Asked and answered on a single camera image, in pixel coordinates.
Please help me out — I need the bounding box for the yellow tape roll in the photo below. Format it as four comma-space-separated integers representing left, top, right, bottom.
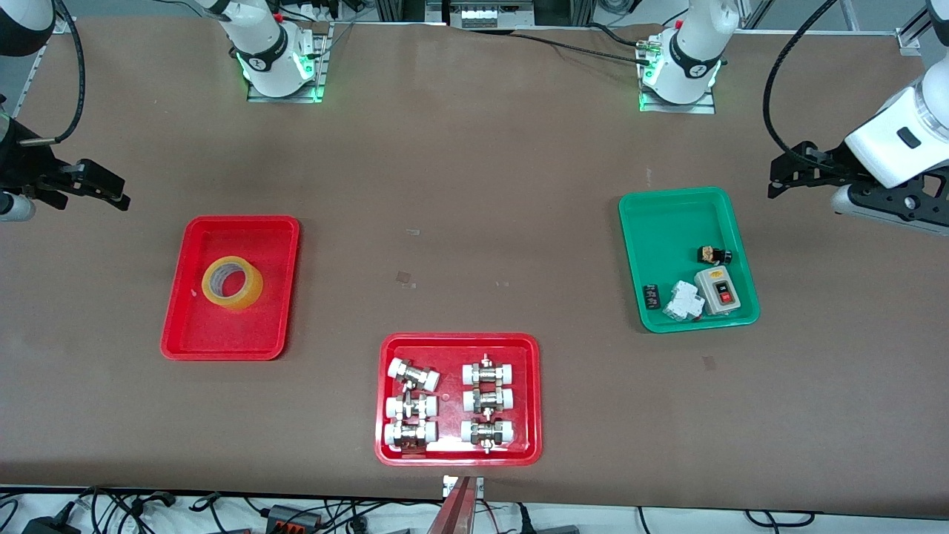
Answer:
202, 256, 264, 312

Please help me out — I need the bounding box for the green plastic tray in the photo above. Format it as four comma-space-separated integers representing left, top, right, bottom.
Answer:
618, 186, 761, 334

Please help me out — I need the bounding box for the empty red plastic tray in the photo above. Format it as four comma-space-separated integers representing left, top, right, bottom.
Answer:
160, 215, 301, 362

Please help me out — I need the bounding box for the red tray holding fittings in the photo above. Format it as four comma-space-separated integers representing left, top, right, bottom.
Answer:
374, 332, 543, 467

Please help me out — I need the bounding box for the white circuit breaker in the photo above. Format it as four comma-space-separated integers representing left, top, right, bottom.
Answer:
662, 280, 705, 323

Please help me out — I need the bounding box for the grey terminal block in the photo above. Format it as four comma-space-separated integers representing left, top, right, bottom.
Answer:
460, 4, 536, 30

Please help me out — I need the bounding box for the white capped metal pipe fitting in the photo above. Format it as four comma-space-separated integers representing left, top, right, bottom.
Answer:
462, 355, 517, 386
460, 418, 516, 453
463, 387, 515, 415
388, 358, 441, 392
383, 421, 438, 452
385, 393, 438, 421

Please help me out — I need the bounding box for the red metal bar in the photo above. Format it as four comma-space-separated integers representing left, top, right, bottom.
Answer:
426, 476, 479, 534

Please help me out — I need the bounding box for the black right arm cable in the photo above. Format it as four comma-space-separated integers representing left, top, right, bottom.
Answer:
19, 0, 87, 146

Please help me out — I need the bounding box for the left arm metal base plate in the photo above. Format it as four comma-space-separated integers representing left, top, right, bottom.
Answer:
639, 37, 716, 114

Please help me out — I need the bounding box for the grey on-off switch box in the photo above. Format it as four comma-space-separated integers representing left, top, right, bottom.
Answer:
694, 266, 742, 317

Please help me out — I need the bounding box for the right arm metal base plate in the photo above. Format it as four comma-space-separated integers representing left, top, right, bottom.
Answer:
247, 22, 331, 103

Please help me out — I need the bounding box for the black cable with green plug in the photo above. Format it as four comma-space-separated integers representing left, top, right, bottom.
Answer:
512, 30, 661, 60

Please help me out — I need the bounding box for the black floor cable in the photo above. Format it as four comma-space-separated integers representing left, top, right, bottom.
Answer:
744, 509, 816, 529

